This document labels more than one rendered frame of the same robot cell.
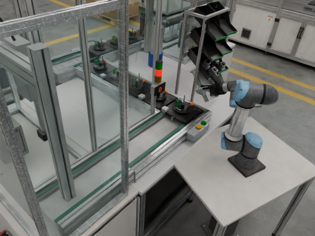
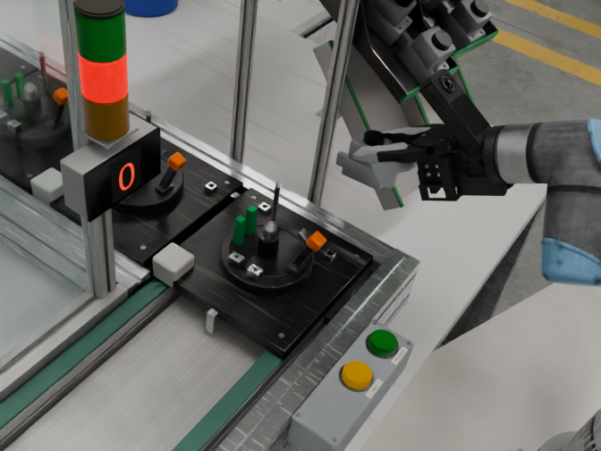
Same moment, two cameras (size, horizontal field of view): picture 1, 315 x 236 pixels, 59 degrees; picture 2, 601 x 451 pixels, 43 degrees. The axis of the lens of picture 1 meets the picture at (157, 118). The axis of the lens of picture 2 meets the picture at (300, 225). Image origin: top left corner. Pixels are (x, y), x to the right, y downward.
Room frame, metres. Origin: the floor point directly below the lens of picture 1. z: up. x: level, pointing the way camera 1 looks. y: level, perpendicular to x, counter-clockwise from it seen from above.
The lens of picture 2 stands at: (1.03, -0.10, 1.81)
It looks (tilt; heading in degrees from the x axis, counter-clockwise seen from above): 43 degrees down; 350
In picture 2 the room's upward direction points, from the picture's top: 10 degrees clockwise
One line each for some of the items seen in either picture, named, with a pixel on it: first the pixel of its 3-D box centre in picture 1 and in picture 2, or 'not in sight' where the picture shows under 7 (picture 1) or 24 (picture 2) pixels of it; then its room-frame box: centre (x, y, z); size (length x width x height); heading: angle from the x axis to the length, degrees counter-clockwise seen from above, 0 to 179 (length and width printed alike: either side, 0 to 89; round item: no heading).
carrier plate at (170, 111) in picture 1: (182, 110); (266, 265); (1.82, -0.19, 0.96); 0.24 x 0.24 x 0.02; 52
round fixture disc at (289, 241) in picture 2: (182, 108); (266, 256); (1.82, -0.19, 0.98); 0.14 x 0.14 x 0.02
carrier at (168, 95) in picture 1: (158, 92); (139, 165); (1.98, 0.01, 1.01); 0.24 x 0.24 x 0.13; 52
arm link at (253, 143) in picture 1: (251, 143); not in sight; (1.39, -0.63, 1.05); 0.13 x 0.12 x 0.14; 84
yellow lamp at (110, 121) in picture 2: (158, 77); (105, 109); (1.75, 0.02, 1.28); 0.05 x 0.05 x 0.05
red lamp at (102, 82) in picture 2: (158, 71); (103, 71); (1.75, 0.02, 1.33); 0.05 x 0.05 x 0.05
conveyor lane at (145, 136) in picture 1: (154, 131); (113, 408); (1.60, 0.01, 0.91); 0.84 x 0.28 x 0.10; 142
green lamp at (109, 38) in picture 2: (159, 65); (100, 29); (1.75, 0.02, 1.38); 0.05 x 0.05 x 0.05
